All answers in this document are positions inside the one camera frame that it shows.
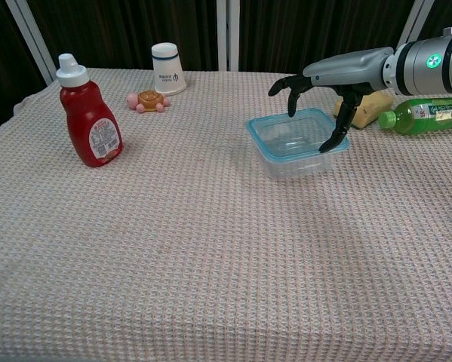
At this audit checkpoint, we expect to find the dark corrugated screen panel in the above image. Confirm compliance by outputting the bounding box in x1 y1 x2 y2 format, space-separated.
238 0 416 76
414 0 452 38
0 0 48 143
25 0 219 71

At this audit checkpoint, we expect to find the green plastic drink bottle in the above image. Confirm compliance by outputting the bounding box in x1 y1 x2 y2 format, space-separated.
378 94 452 137

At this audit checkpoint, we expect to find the pink orange turtle toy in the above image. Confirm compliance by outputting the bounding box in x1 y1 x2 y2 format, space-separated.
126 89 171 113

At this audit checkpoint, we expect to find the white screen frame post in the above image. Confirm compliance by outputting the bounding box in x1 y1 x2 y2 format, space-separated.
216 0 240 72
397 0 436 48
5 0 57 86

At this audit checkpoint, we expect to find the white upturned paper cup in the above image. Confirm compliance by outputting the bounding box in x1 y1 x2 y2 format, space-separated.
151 41 188 96

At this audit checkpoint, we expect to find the clear plastic food container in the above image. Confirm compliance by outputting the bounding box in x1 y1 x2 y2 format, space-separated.
254 127 343 181

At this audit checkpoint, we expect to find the right silver-black robot hand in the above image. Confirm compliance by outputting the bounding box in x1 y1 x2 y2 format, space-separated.
267 47 395 154

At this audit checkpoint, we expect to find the pink waffle-weave tablecloth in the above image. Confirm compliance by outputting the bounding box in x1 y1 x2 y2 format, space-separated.
0 67 452 362

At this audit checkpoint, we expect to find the blue translucent plastic lid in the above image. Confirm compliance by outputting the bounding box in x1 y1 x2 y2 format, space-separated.
246 108 351 164

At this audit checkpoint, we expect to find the red ketchup squeeze bottle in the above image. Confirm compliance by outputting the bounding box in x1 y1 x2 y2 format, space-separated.
55 53 125 169

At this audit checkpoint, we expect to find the yellow sponge with dark pad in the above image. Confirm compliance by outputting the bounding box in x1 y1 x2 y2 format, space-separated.
333 90 395 131

